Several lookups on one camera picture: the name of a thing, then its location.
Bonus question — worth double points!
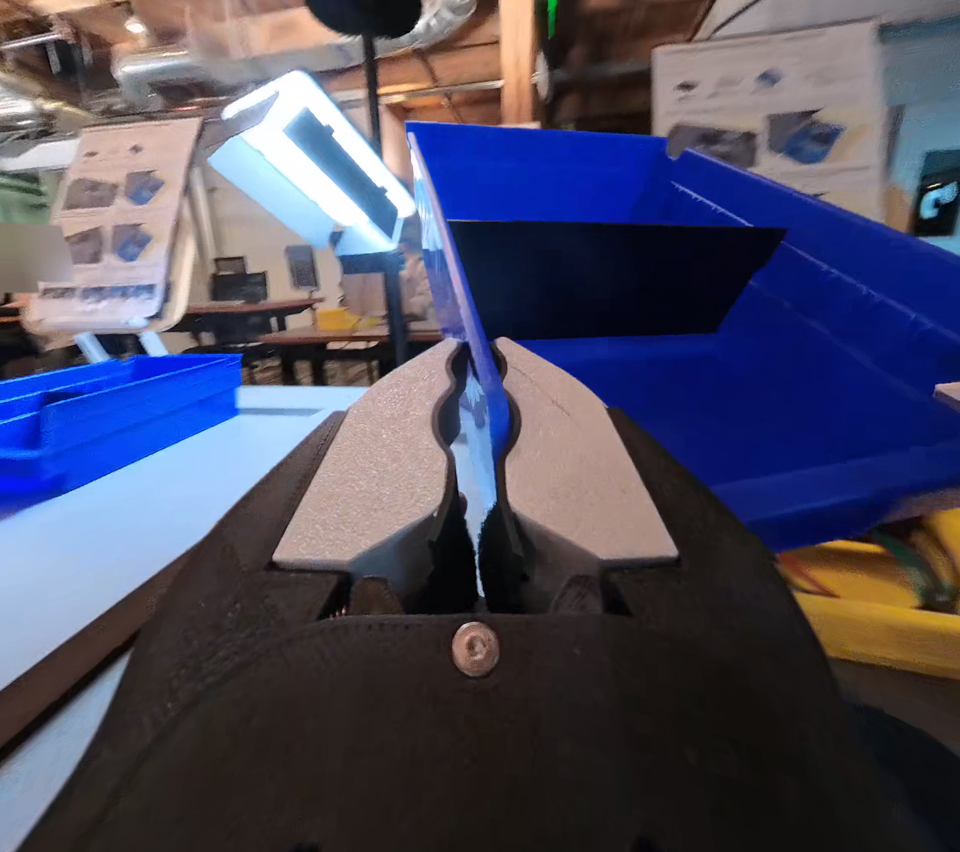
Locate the wooden office desk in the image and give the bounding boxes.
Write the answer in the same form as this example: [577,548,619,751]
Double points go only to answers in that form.
[258,323,444,384]

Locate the instruction poster on white stand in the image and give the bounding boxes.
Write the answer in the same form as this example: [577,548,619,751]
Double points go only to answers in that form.
[26,115,205,362]
[651,21,890,208]

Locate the blue plastic bin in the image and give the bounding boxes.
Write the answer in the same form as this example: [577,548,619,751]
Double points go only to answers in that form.
[0,351,243,516]
[405,120,960,598]

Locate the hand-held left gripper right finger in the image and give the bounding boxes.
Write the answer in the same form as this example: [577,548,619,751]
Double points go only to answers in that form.
[480,336,680,615]

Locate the yellow plastic bin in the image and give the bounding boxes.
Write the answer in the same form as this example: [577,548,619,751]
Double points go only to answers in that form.
[776,510,960,681]

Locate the bundle of coloured cables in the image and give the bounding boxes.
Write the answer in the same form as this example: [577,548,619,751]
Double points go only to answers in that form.
[780,525,960,613]

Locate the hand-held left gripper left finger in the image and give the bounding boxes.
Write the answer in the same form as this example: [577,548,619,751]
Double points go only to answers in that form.
[271,338,481,615]

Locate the white led panel lamp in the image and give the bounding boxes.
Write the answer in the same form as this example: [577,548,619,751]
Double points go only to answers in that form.
[206,69,418,257]

